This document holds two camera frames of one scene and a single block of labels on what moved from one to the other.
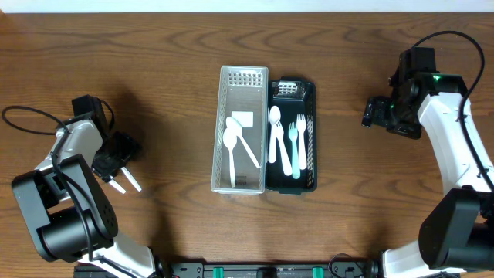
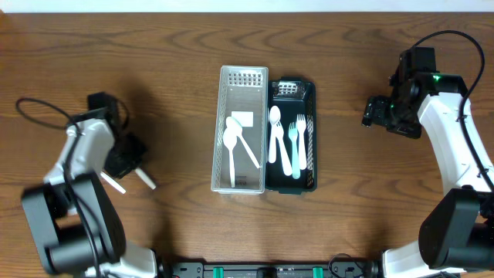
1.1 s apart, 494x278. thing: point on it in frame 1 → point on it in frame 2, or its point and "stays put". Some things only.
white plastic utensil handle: (233, 123) stays put
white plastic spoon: (135, 184) → (143, 175)
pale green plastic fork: (293, 135) stays put
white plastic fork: (301, 126) stays put
